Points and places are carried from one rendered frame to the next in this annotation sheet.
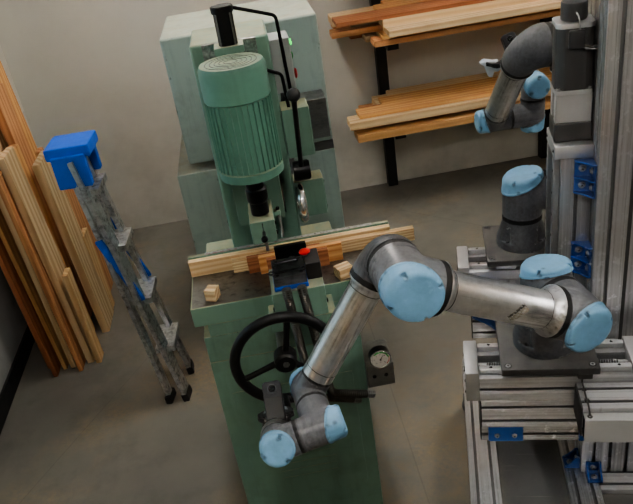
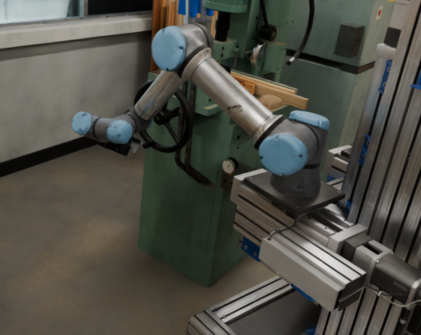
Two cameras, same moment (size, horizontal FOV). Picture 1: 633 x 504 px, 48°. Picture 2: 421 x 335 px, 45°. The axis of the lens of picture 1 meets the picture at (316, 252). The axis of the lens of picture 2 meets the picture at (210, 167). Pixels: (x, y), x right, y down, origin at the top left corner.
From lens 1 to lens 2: 118 cm
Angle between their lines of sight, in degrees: 31
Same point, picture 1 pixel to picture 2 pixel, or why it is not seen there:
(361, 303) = not seen: hidden behind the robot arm
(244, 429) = (150, 172)
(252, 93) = not seen: outside the picture
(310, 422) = (106, 120)
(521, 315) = (235, 112)
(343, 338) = (155, 87)
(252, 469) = (147, 203)
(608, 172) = (396, 73)
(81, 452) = (117, 169)
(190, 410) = not seen: hidden behind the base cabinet
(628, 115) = not seen: outside the picture
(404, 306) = (157, 52)
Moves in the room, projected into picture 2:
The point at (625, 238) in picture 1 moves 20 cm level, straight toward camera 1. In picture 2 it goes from (394, 141) to (336, 146)
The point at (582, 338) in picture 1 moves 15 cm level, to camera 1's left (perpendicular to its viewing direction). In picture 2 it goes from (269, 156) to (223, 137)
